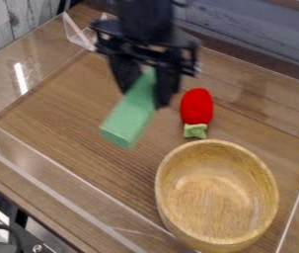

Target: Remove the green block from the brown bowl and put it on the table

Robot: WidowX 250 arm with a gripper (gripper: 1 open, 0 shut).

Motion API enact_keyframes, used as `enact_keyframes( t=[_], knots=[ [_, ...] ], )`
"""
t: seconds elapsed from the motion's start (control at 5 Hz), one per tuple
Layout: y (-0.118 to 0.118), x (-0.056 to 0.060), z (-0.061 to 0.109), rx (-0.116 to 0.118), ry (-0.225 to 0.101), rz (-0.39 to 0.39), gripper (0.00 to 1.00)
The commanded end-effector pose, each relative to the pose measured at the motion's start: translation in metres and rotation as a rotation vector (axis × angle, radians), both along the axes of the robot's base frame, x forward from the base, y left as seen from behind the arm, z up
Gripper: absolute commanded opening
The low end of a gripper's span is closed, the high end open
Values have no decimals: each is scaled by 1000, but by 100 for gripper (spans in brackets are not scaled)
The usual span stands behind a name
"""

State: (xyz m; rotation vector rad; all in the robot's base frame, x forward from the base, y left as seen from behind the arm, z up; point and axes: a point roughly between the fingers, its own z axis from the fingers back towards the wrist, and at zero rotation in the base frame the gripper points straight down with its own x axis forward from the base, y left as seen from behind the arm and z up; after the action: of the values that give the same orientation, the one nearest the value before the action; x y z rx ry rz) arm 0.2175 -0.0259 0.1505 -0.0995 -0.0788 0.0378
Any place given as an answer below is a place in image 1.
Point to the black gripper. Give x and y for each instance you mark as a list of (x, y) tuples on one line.
[(142, 34)]

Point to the green rectangular block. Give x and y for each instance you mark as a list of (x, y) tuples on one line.
[(125, 125)]

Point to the brown wooden bowl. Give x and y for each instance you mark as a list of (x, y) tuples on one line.
[(217, 196)]

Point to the red plush strawberry toy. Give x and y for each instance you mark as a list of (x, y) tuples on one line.
[(197, 112)]

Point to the clear acrylic tray wall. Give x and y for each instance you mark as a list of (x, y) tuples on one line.
[(94, 222)]

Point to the black table frame bracket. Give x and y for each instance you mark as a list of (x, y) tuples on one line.
[(17, 240)]

